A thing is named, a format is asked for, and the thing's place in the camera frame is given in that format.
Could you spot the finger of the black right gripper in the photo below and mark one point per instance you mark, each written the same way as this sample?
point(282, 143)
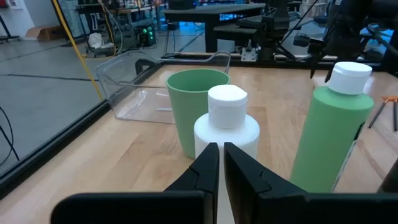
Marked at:
point(329, 73)
point(312, 65)

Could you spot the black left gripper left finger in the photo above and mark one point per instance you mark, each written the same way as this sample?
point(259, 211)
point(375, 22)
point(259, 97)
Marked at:
point(186, 205)

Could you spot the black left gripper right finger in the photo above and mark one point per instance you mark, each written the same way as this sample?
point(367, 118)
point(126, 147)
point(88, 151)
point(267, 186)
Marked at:
point(280, 205)

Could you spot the large green paint bottle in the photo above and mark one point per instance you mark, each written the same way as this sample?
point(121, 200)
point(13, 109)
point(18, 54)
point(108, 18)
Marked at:
point(329, 130)

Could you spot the orange-tipped paintbrush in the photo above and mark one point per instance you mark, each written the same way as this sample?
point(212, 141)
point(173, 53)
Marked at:
point(388, 99)

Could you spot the large white paint bottle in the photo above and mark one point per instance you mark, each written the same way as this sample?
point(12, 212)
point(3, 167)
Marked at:
point(227, 105)

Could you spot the clear plastic bin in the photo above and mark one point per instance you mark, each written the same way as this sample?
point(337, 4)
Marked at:
point(133, 105)

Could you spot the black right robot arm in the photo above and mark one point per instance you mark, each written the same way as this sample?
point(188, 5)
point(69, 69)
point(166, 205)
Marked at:
point(276, 28)

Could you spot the green plastic cup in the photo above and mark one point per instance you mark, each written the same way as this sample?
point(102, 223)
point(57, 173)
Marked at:
point(186, 109)

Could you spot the dark computer workstation cart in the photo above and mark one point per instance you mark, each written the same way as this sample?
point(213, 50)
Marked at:
point(211, 15)

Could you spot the black computer with green lights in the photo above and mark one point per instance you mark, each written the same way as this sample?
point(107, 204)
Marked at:
point(146, 34)

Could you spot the white bag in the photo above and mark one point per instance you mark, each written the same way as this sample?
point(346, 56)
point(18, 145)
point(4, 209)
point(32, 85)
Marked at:
point(95, 40)

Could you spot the cluttered workbench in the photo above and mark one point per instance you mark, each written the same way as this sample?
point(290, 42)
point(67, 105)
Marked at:
point(124, 12)

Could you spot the cardboard box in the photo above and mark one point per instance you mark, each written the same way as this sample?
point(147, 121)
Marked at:
point(46, 33)

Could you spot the black stand leg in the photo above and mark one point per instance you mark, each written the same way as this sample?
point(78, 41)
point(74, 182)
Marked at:
point(9, 38)

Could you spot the grey metal bracket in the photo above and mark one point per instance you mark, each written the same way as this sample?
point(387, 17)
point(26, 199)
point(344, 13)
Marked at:
point(248, 55)

